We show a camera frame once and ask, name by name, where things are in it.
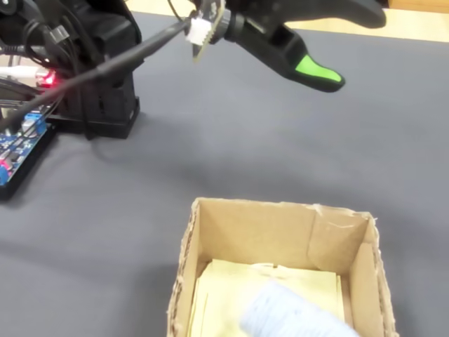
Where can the blue controller circuit board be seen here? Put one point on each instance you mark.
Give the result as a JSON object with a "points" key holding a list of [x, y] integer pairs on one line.
{"points": [[15, 147]]}

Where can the light blue soft block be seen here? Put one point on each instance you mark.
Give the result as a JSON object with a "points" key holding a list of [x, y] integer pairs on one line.
{"points": [[291, 312]]}

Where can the dark grey table mat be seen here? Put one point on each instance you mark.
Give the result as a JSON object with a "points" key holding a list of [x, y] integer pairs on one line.
{"points": [[245, 147]]}

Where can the black controller board tray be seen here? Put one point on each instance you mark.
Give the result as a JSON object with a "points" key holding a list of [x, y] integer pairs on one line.
{"points": [[21, 175]]}

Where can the pale yellow paper sheets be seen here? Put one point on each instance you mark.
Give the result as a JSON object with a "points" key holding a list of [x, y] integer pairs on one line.
{"points": [[228, 288]]}

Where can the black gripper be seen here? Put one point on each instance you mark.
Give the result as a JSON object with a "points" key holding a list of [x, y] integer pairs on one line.
{"points": [[256, 8]]}

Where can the small camera circuit board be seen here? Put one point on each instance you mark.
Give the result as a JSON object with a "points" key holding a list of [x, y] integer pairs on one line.
{"points": [[210, 28]]}

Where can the open cardboard box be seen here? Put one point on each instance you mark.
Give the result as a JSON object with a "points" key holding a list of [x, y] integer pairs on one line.
{"points": [[368, 281]]}

